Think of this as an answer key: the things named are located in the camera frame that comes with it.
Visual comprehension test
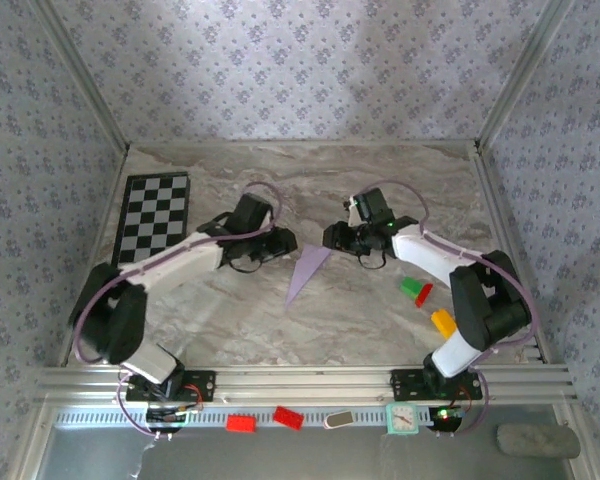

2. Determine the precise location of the lavender cloth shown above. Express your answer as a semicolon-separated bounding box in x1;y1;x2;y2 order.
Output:
283;244;333;309

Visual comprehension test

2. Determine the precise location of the green toy brick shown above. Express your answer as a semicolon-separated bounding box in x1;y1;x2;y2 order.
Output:
399;276;426;300

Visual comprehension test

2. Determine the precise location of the black grey checkerboard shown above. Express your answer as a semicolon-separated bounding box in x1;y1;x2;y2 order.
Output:
110;172;191;266

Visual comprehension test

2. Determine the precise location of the yellow toy brick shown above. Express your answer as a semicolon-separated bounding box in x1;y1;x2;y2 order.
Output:
430;308;459;341

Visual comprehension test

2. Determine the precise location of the perforated metal strip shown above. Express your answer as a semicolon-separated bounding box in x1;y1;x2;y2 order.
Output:
54;405;481;426

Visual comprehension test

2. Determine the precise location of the white rimmed oval pad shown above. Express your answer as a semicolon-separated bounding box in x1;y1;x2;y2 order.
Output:
323;409;354;430

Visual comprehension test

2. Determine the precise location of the teal alarm clock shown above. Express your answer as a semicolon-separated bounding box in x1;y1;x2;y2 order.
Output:
384;402;420;436

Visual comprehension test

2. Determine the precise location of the left electronics board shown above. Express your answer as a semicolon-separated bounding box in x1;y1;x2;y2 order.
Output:
144;402;204;434

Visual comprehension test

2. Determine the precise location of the electronics board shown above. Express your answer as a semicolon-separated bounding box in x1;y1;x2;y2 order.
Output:
427;404;469;434
144;402;204;434

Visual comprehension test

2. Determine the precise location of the right electronics board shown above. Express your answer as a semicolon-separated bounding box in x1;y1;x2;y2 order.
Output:
427;404;469;434

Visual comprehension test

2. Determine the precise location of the grey metal shelf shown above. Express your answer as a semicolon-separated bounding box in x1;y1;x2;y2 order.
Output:
34;403;579;480

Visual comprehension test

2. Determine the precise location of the white tape scrap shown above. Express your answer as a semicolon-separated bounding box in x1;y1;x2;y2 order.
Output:
128;442;157;480

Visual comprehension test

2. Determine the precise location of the grey stone roll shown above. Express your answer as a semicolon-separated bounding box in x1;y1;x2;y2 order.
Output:
496;423;581;459

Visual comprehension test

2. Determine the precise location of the thin black right gripper cable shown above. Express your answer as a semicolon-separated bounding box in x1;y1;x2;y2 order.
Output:
357;247;387;269

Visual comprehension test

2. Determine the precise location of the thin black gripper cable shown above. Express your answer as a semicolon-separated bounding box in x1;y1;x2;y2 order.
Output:
222;249;262;274
357;247;387;269

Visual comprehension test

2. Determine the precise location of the thin black left gripper cable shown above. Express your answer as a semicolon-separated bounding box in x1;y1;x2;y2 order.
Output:
222;249;262;274

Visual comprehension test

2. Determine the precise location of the wide aluminium side rail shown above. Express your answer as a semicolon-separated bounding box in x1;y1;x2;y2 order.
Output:
472;142;547;364

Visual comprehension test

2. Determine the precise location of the aluminium front rail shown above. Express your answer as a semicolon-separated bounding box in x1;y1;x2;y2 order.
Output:
34;363;579;406

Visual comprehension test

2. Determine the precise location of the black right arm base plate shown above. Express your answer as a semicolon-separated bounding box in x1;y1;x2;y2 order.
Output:
390;368;484;401

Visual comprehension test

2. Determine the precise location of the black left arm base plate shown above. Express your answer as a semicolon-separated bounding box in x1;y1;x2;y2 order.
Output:
125;368;217;404

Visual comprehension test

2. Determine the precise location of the thin aluminium side rail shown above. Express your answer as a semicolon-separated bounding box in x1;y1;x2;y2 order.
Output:
57;144;131;366

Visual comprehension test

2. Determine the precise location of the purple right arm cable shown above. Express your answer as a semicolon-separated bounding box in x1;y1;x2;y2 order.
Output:
362;179;535;439

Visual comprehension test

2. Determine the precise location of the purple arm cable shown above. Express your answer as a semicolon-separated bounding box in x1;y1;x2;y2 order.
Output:
72;180;284;441
362;179;535;439

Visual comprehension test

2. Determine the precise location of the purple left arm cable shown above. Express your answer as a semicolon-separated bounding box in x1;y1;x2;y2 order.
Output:
72;180;284;441

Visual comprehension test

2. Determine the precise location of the aluminium frame post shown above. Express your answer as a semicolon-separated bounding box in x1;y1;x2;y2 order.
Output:
477;0;576;150
29;0;131;154

